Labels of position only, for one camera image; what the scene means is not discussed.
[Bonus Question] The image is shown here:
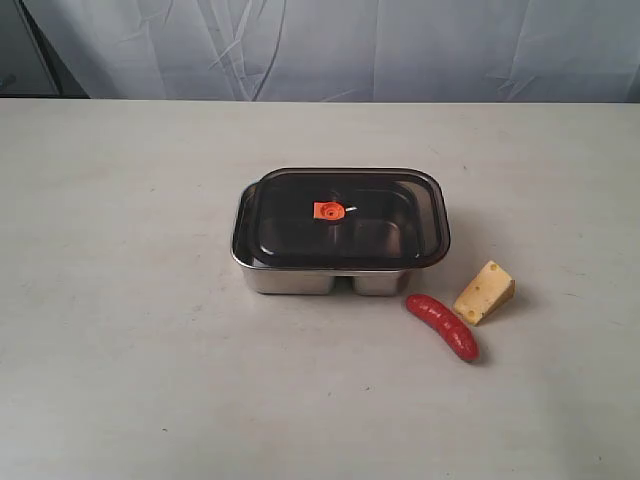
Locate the dark transparent lunch box lid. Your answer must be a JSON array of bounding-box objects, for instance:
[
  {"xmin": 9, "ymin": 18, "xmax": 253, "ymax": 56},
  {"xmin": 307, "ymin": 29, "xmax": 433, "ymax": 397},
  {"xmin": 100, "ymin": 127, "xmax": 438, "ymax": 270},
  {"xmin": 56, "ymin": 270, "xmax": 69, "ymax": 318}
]
[{"xmin": 245, "ymin": 167, "xmax": 450, "ymax": 271}]

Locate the red sausage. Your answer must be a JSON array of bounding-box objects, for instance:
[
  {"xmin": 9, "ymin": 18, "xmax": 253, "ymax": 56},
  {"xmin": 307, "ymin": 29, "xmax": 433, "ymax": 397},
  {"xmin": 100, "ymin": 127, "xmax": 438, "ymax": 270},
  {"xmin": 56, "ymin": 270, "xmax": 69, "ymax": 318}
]
[{"xmin": 405, "ymin": 294, "xmax": 480, "ymax": 363}]

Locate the yellow cheese wedge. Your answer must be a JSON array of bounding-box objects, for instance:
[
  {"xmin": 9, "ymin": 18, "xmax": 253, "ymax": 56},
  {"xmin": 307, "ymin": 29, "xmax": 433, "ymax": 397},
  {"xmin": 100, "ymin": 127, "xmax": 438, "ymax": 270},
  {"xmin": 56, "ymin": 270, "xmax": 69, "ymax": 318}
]
[{"xmin": 453, "ymin": 261, "xmax": 516, "ymax": 325}]

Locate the stainless steel lunch box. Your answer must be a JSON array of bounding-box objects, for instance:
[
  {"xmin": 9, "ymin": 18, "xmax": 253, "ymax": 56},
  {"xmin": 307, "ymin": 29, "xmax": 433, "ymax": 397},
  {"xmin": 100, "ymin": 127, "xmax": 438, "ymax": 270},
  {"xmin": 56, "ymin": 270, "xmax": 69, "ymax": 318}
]
[{"xmin": 231, "ymin": 181, "xmax": 424, "ymax": 296}]

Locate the white backdrop curtain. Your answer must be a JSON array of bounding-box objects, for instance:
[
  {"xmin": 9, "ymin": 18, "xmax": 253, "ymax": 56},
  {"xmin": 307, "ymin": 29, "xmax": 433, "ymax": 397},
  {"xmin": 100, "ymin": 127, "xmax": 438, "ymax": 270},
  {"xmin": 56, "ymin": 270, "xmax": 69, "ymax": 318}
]
[{"xmin": 1, "ymin": 1, "xmax": 639, "ymax": 102}]

